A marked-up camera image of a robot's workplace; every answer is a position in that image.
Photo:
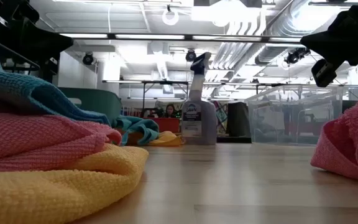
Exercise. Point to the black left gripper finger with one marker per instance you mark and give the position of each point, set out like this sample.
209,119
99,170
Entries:
42,42
39,55

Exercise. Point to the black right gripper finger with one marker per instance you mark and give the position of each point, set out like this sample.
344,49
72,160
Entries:
331,39
340,57

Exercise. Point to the blue microfiber towel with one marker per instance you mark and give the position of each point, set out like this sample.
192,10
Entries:
141,127
26,87

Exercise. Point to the pink microfiber towel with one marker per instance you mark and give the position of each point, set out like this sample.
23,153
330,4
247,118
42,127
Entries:
353,143
42,137

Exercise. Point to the yellow microfiber towel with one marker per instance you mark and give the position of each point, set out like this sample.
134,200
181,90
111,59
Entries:
57,193
166,139

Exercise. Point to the teal plastic basket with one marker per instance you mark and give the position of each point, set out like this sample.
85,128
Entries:
98,102

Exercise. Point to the clear plastic bin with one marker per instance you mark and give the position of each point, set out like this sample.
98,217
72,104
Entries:
291,118

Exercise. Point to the black framed background table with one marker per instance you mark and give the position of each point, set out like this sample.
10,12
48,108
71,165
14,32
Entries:
145,82

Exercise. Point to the dark background bin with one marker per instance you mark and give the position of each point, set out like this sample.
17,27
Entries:
238,119

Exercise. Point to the person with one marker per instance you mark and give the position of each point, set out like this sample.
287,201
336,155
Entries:
170,110

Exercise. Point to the black overhead light bar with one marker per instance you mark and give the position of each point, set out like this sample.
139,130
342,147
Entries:
188,37

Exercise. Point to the red box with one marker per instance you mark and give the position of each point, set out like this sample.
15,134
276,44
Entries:
166,125

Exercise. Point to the spray bottle with blue trigger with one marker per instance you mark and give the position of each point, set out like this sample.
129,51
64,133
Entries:
199,124

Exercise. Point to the black ceiling camera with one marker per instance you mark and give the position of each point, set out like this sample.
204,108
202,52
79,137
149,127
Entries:
190,56
88,59
294,56

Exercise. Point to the silver ceiling duct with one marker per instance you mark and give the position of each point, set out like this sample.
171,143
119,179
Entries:
278,53

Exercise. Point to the black back frame rail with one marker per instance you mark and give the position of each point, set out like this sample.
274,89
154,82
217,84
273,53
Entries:
233,140

